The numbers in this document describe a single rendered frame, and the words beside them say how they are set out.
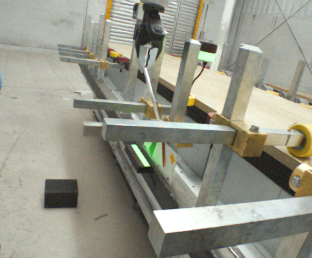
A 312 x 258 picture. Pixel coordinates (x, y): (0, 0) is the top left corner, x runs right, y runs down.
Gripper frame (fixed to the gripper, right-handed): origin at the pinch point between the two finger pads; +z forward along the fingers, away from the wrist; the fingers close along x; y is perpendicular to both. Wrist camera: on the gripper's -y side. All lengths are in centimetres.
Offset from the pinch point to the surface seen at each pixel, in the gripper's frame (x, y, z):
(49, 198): 24, 59, 92
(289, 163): -25, -44, 10
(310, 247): -8, -66, 13
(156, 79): -8.4, 9.1, 4.4
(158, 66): -8.3, 9.1, -0.6
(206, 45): -10.8, -16.5, -11.7
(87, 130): 19.4, -19.7, 14.3
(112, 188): -20, 79, 99
